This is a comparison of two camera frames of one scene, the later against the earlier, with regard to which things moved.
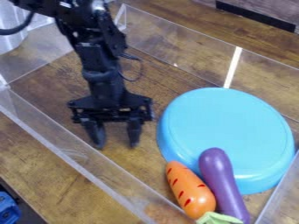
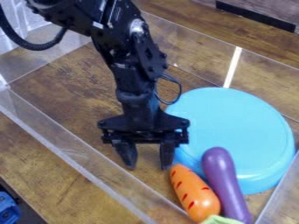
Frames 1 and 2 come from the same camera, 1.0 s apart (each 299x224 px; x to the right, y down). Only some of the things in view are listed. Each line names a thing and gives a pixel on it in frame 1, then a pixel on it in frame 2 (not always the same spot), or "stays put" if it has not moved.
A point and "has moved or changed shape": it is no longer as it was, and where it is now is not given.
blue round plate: [238, 122] stays put
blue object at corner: [10, 209] stays put
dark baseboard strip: [257, 17] stays put
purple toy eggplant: [220, 176] stays put
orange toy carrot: [192, 191] has moved or changed shape
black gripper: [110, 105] -> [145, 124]
